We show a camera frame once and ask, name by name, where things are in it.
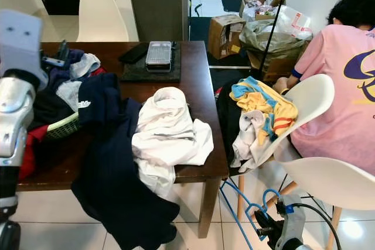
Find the blue plastic hanger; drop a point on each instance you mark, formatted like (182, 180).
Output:
(269, 190)

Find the navy blue garment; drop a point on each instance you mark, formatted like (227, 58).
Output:
(111, 174)

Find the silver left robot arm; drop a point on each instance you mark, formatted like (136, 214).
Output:
(14, 121)

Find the grey cloth garment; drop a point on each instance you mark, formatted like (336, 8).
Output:
(71, 92)

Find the white plastic chair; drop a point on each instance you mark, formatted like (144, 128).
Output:
(102, 19)
(310, 98)
(334, 180)

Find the green woven laundry basket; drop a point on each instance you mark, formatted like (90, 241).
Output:
(64, 128)

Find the black flat phone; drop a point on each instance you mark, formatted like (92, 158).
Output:
(132, 54)

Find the black table mat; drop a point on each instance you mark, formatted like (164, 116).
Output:
(135, 74)

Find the grey white garment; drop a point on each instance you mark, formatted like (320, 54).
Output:
(249, 139)

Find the red cloth garment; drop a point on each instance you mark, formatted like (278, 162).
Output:
(32, 156)

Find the silver metal device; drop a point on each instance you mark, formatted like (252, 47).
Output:
(159, 55)

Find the yellow and blue garment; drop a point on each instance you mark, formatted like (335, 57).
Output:
(261, 103)

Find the white crumpled garment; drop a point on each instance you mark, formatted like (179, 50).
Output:
(170, 133)

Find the dark wooden table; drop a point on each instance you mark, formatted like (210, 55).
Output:
(199, 86)

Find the person in pink shirt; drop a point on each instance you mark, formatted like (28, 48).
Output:
(334, 86)

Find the closed cardboard box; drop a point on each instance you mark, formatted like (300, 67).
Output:
(225, 36)

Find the grey green plastic bag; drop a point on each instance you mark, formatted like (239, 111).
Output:
(266, 42)

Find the black thin pole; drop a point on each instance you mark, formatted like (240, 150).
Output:
(277, 24)

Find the white bag with red print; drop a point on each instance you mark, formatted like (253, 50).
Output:
(296, 21)

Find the open cardboard box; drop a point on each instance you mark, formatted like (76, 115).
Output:
(255, 7)

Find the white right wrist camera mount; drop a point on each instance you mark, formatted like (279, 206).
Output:
(293, 229)

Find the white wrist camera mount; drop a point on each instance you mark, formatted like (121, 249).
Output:
(23, 39)
(293, 229)

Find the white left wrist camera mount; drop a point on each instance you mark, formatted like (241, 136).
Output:
(23, 39)

